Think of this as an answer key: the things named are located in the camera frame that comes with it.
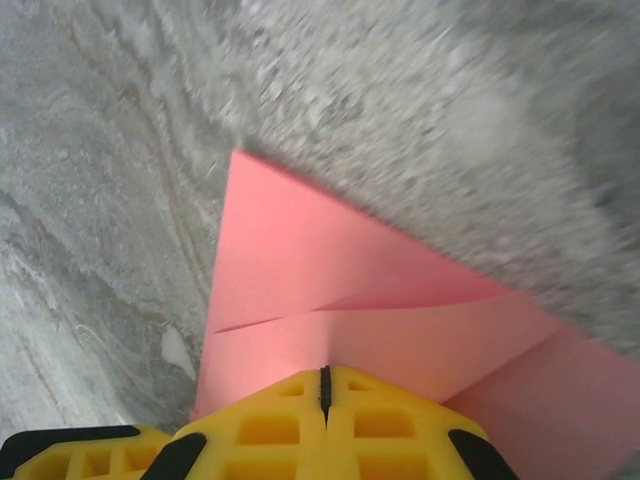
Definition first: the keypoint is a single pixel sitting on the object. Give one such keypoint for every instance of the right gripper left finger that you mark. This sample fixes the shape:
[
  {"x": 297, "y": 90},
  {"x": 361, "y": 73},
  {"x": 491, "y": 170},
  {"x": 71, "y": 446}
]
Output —
[{"x": 310, "y": 450}]

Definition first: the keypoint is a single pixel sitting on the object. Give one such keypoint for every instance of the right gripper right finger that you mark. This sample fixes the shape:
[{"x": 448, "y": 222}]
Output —
[{"x": 345, "y": 450}]

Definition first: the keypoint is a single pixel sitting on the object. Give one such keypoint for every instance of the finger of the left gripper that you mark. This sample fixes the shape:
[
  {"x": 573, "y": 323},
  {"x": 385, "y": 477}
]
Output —
[{"x": 60, "y": 460}]

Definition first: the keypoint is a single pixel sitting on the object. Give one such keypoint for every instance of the pink square paper sheet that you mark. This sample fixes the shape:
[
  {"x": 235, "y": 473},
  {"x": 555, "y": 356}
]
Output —
[{"x": 300, "y": 275}]

